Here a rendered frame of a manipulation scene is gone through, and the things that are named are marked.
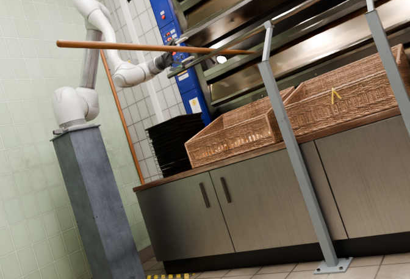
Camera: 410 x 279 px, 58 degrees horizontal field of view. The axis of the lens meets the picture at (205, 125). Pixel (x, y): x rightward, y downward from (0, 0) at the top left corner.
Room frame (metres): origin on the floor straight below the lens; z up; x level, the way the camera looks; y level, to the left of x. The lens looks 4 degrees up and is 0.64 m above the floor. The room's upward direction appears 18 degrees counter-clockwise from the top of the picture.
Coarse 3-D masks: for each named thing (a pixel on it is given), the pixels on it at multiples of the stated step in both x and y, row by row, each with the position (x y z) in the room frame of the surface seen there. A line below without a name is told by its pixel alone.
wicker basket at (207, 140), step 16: (288, 96) 2.08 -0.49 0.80; (240, 112) 2.41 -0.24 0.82; (272, 112) 1.87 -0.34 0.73; (208, 128) 2.33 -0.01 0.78; (224, 128) 2.47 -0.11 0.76; (240, 128) 1.90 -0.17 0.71; (256, 128) 1.85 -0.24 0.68; (272, 128) 1.83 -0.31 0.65; (192, 144) 2.10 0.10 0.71; (208, 144) 2.04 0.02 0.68; (224, 144) 1.98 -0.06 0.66; (240, 144) 1.92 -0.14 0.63; (256, 144) 1.87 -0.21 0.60; (272, 144) 1.82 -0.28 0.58; (192, 160) 2.12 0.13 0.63
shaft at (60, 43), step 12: (84, 48) 1.41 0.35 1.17; (96, 48) 1.45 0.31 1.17; (108, 48) 1.49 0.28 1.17; (120, 48) 1.54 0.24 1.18; (132, 48) 1.60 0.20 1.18; (144, 48) 1.66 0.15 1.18; (156, 48) 1.72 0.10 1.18; (168, 48) 1.79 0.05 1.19; (180, 48) 1.87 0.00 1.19; (192, 48) 1.95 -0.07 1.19; (204, 48) 2.05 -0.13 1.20
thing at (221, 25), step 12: (252, 0) 2.10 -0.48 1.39; (264, 0) 2.13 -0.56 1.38; (276, 0) 2.16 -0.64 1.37; (228, 12) 2.20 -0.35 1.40; (240, 12) 2.21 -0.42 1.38; (252, 12) 2.24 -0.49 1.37; (204, 24) 2.30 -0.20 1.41; (216, 24) 2.30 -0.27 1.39; (228, 24) 2.33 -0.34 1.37; (240, 24) 2.37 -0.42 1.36; (192, 36) 2.38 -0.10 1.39; (204, 36) 2.42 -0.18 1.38; (216, 36) 2.46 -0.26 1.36
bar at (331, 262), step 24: (312, 0) 1.70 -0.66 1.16; (264, 24) 1.84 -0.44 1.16; (264, 48) 1.74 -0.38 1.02; (384, 48) 1.38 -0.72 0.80; (264, 72) 1.66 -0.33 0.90; (408, 96) 1.38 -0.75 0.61; (288, 120) 1.67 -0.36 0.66; (408, 120) 1.38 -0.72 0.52; (288, 144) 1.66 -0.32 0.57; (312, 192) 1.66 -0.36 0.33; (312, 216) 1.66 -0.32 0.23; (336, 264) 1.65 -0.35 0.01
